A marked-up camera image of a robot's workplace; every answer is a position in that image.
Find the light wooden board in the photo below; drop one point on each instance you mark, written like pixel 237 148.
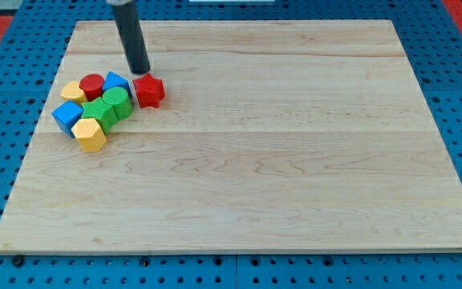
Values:
pixel 274 137

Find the red star block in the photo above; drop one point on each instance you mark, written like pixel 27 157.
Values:
pixel 149 91

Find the green cylinder block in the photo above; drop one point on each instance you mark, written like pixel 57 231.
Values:
pixel 119 99

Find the blue triangle block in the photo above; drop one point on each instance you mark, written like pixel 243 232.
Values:
pixel 116 85

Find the green star block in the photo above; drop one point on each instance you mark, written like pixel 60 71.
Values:
pixel 102 112

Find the yellow hexagon block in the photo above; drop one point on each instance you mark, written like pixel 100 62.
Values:
pixel 89 135

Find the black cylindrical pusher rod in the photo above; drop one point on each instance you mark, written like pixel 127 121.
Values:
pixel 129 28

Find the red cylinder block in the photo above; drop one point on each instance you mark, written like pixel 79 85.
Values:
pixel 92 86

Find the blue cube block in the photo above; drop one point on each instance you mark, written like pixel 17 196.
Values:
pixel 66 116

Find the yellow heart block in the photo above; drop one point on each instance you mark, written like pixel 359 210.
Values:
pixel 72 92

